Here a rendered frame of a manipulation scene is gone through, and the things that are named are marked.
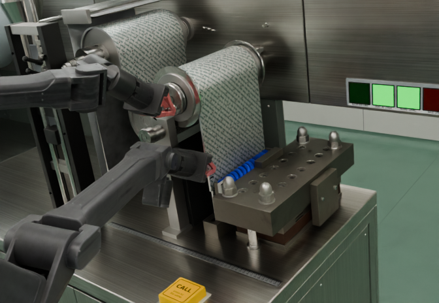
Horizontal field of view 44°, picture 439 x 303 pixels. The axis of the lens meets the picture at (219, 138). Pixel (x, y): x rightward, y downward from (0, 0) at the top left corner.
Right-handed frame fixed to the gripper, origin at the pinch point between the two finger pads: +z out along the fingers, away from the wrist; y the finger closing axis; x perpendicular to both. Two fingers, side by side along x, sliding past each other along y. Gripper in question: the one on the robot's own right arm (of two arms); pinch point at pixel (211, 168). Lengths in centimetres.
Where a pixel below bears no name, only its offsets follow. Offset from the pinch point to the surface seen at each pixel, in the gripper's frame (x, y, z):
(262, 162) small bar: 4.1, 6.4, 11.5
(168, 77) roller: 18.5, -6.7, -13.9
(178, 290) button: -25.3, 9.4, -14.6
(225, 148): 5.5, 0.3, 3.3
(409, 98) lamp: 25.0, 36.2, 20.3
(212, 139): 6.9, 0.3, -2.4
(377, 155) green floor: 28, -62, 259
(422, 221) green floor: -7, -7, 199
